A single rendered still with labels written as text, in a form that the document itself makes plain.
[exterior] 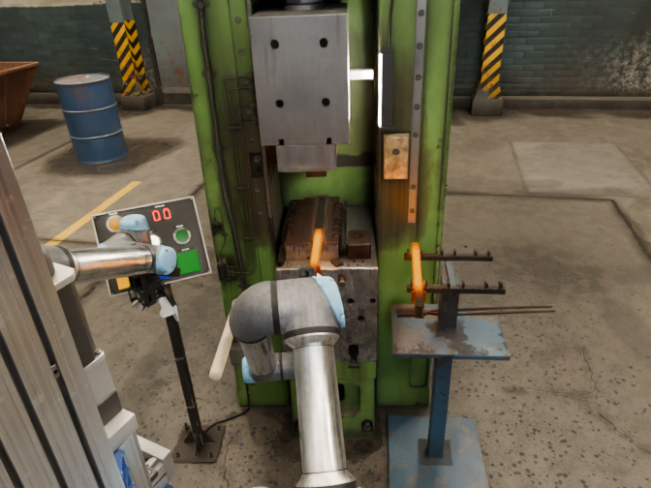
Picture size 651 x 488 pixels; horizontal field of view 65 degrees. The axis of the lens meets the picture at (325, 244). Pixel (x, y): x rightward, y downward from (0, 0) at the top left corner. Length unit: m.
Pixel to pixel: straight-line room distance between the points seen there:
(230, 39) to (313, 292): 1.06
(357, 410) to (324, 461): 1.36
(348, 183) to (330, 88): 0.71
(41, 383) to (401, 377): 1.96
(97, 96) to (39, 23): 3.63
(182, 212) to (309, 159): 0.48
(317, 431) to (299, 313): 0.23
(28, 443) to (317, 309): 0.56
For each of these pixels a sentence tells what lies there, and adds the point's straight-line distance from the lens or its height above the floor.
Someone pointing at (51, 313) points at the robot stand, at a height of 1.55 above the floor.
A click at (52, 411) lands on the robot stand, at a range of 0.76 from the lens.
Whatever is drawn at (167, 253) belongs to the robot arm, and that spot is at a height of 1.26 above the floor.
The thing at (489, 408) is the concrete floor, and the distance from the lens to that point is 2.70.
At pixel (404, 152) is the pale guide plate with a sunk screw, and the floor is 1.29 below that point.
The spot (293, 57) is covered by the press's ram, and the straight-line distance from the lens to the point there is 1.70.
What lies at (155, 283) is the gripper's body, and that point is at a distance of 1.64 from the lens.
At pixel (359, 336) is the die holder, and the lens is 2.07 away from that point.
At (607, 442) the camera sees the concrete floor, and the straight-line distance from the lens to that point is 2.72.
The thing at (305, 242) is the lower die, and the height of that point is 0.99.
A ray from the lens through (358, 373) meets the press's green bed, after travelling 2.21.
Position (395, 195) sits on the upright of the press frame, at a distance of 1.98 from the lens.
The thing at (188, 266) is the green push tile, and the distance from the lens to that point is 1.84.
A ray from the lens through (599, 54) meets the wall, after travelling 7.86.
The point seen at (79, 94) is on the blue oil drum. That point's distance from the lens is 6.21.
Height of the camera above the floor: 1.90
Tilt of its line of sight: 29 degrees down
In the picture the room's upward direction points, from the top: 3 degrees counter-clockwise
